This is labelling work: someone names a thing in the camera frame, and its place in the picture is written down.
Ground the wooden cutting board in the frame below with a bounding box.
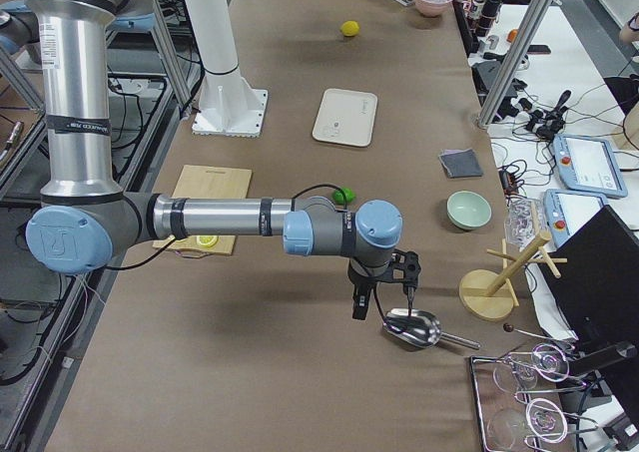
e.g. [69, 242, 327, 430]
[153, 165, 253, 258]

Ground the blue teach pendant near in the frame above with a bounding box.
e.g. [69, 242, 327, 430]
[543, 189, 608, 247]

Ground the grey folded cloth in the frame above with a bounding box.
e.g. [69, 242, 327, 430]
[438, 149, 483, 179]

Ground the metal scoop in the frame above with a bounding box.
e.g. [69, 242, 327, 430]
[383, 308, 481, 350]

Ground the blue teach pendant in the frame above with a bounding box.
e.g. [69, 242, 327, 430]
[543, 189, 608, 247]
[552, 134, 628, 199]

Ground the black monitor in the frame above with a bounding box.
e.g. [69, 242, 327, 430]
[540, 206, 638, 346]

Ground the lemon slice on board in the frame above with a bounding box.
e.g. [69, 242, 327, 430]
[196, 235, 219, 248]

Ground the aluminium frame post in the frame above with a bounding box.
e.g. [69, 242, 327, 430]
[477, 0, 552, 130]

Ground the blue teach pendant far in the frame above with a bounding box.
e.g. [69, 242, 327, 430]
[552, 134, 628, 199]

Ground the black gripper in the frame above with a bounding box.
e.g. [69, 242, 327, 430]
[351, 249, 420, 320]

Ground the cream rectangular tray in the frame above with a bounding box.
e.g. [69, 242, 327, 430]
[312, 88, 378, 148]

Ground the mint green bowl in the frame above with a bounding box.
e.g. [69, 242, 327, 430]
[446, 191, 492, 230]

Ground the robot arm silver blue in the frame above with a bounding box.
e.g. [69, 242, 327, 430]
[25, 0, 420, 320]

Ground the white pedestal column base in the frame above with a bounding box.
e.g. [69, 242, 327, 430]
[185, 0, 269, 138]

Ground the yellow lemon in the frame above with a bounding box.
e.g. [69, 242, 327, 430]
[339, 20, 360, 38]

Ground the green lime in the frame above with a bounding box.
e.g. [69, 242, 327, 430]
[331, 187, 355, 206]

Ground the wooden mug tree stand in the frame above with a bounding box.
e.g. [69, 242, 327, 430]
[458, 230, 568, 321]

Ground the wire glass rack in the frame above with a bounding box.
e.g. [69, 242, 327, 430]
[466, 341, 639, 452]

